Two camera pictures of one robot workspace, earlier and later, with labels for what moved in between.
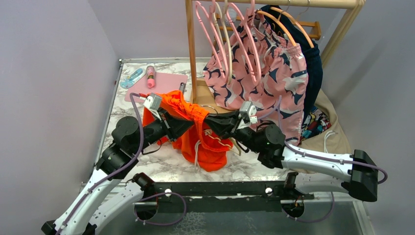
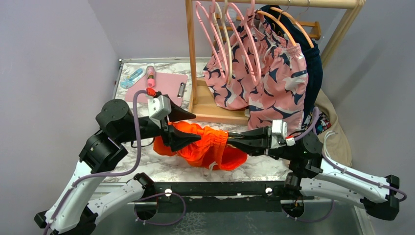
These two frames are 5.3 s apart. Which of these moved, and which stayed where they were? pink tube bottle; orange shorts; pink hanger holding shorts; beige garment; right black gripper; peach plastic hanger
Moved: right black gripper; orange shorts
Stayed: pink tube bottle; beige garment; peach plastic hanger; pink hanger holding shorts
